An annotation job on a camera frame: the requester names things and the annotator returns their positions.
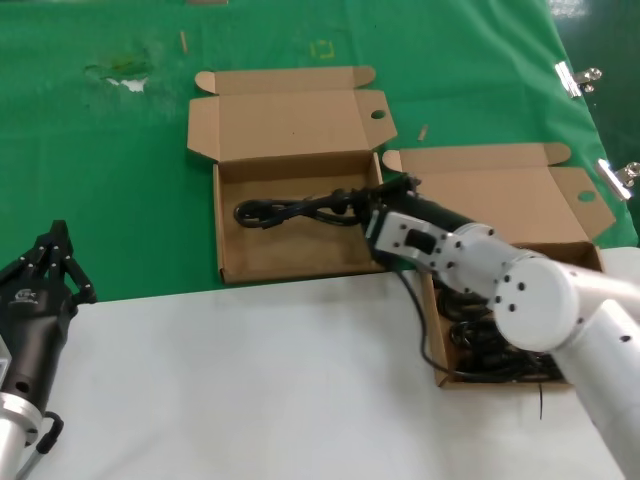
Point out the brown cardboard box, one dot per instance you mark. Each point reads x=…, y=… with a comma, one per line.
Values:
x=500, y=190
x=300, y=250

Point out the short wooden stick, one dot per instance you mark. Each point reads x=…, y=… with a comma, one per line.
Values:
x=423, y=133

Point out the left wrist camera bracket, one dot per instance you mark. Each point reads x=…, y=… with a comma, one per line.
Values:
x=4, y=360

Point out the green table cloth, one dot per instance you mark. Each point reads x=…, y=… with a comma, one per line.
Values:
x=100, y=175

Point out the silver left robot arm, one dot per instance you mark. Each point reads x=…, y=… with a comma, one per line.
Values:
x=12, y=425

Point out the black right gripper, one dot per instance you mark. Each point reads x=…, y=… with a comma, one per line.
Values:
x=425, y=207

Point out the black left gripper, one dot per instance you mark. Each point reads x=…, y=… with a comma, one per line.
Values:
x=30, y=330

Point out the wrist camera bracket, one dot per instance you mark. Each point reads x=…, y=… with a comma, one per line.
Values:
x=400, y=235
x=4, y=360

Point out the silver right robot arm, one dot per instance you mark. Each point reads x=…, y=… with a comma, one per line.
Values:
x=535, y=300

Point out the silver binder clip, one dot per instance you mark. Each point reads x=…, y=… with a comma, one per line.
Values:
x=612, y=180
x=567, y=80

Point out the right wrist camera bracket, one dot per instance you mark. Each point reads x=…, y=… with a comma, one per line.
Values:
x=400, y=235

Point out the long wooden stick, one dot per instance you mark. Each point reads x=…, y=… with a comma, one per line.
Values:
x=184, y=42

